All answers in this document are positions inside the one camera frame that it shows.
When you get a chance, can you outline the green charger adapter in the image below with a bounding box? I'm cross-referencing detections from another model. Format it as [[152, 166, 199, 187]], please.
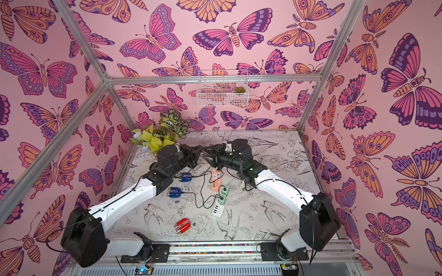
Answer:
[[221, 186, 230, 196], [218, 195, 227, 206]]

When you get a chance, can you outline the aluminium cage frame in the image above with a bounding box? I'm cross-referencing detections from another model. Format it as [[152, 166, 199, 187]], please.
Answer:
[[1, 1, 365, 222]]

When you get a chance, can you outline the white power strip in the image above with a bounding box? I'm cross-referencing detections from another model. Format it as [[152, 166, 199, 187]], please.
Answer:
[[212, 203, 225, 217]]

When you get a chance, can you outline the black USB cable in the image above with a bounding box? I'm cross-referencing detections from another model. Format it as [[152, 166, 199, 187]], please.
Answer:
[[190, 165, 227, 184], [198, 148, 225, 208], [181, 191, 223, 209]]

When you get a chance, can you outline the orange power strip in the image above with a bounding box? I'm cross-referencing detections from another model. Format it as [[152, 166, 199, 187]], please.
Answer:
[[210, 168, 223, 192]]

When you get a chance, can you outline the small green succulent plant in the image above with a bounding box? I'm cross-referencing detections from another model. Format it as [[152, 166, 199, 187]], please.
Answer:
[[234, 86, 246, 94]]

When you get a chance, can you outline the white wire wall basket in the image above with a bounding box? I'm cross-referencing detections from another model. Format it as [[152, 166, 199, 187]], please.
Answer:
[[195, 69, 250, 108]]

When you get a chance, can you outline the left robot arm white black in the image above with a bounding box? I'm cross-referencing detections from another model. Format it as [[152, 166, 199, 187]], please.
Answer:
[[61, 144, 202, 267]]

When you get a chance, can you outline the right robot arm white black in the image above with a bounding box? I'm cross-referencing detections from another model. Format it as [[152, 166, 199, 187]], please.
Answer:
[[203, 139, 341, 259]]

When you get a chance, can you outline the amber glass vase with plants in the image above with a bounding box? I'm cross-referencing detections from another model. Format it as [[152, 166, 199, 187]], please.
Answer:
[[130, 109, 189, 155]]

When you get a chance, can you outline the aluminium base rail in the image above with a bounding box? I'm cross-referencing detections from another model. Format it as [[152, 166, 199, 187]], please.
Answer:
[[64, 240, 364, 276]]

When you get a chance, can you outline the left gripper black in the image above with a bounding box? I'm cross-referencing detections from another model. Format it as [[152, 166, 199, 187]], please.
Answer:
[[169, 145, 203, 179]]

